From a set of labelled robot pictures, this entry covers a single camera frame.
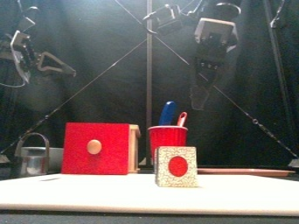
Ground grey vertical frame pole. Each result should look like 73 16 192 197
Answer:
144 0 155 169

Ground red plastic cup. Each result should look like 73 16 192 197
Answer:
147 125 190 167

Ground black frame pole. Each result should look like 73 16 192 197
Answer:
263 0 296 144

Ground pink rectangular plate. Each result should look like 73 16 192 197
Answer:
196 167 296 178

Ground red drawer with wooden knob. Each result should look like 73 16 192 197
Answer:
60 122 131 176

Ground white cutting board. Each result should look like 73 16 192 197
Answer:
0 173 299 217

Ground wooden box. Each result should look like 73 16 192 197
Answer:
127 123 142 173

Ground thin diagonal brace cord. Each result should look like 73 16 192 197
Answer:
0 36 154 156
112 0 299 160

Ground black cable loop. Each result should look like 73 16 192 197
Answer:
212 2 243 22

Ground silver metal pot with handle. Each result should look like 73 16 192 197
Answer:
13 132 64 177

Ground white red toy sushi roll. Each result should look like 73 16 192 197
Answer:
154 145 200 188

